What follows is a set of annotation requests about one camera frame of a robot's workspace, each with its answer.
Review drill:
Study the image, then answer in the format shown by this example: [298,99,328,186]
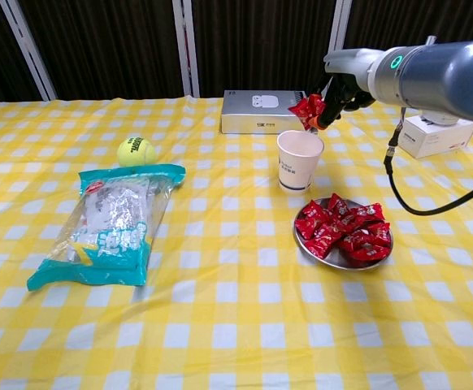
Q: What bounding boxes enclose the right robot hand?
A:
[306,47,378,133]

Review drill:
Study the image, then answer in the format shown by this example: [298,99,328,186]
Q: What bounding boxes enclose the white paper cup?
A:
[276,129,325,194]

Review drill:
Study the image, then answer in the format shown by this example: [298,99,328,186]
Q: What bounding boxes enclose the black pleated curtain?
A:
[0,0,473,107]

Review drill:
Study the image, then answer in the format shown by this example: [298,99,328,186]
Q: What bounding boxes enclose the silver earbuds box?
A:
[219,89,315,135]

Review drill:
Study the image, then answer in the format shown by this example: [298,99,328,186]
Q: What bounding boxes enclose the small white box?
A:
[396,115,473,159]

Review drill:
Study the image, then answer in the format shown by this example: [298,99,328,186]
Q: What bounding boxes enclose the round steel plate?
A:
[293,197,394,272]

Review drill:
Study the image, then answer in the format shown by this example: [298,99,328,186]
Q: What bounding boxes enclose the yellow tennis ball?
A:
[116,136,157,168]

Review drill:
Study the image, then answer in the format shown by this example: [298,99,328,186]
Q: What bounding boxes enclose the teal snack bag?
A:
[26,162,187,293]

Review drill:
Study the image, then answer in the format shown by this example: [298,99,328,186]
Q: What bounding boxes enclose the yellow checkered tablecloth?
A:
[0,96,473,390]

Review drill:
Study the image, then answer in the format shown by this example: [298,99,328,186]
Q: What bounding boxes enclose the white metal frame post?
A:
[171,0,201,98]
[0,0,58,102]
[320,0,354,98]

